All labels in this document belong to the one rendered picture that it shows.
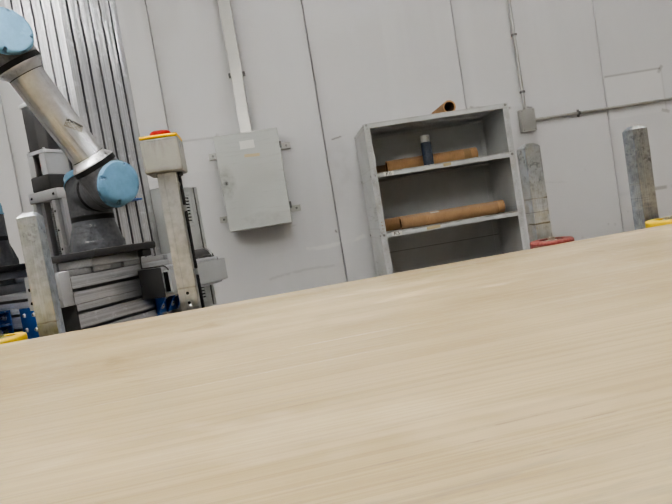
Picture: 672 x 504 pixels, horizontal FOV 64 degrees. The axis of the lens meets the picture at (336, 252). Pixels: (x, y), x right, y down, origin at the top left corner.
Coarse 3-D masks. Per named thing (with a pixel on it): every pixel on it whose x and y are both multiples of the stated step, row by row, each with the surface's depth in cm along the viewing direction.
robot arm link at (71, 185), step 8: (64, 176) 151; (72, 176) 149; (64, 184) 151; (72, 184) 149; (72, 192) 149; (72, 200) 150; (80, 200) 147; (72, 208) 150; (80, 208) 150; (88, 208) 149; (72, 216) 151
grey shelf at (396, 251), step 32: (384, 128) 345; (416, 128) 364; (448, 128) 366; (480, 128) 367; (384, 160) 363; (480, 160) 324; (512, 160) 326; (384, 192) 364; (416, 192) 366; (448, 192) 367; (480, 192) 369; (512, 192) 338; (384, 224) 321; (448, 224) 324; (480, 224) 370; (512, 224) 346; (384, 256) 322; (416, 256) 367; (448, 256) 369; (480, 256) 371
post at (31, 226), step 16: (32, 224) 99; (32, 240) 99; (32, 256) 99; (48, 256) 101; (32, 272) 99; (48, 272) 100; (32, 288) 99; (48, 288) 99; (48, 304) 100; (48, 320) 100
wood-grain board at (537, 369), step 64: (512, 256) 91; (576, 256) 78; (640, 256) 68; (192, 320) 77; (256, 320) 68; (320, 320) 60; (384, 320) 54; (448, 320) 49; (512, 320) 45; (576, 320) 42; (640, 320) 39; (0, 384) 54; (64, 384) 49; (128, 384) 45; (192, 384) 42; (256, 384) 39; (320, 384) 36; (384, 384) 34; (448, 384) 32; (512, 384) 30; (576, 384) 29; (640, 384) 27; (0, 448) 34; (64, 448) 32; (128, 448) 30; (192, 448) 28; (256, 448) 27; (320, 448) 26; (384, 448) 25; (448, 448) 24; (512, 448) 23; (576, 448) 22; (640, 448) 21
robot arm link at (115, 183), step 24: (0, 24) 123; (24, 24) 127; (0, 48) 122; (24, 48) 126; (0, 72) 127; (24, 72) 128; (24, 96) 131; (48, 96) 132; (48, 120) 133; (72, 120) 136; (72, 144) 136; (96, 144) 140; (96, 168) 138; (120, 168) 141; (96, 192) 140; (120, 192) 141
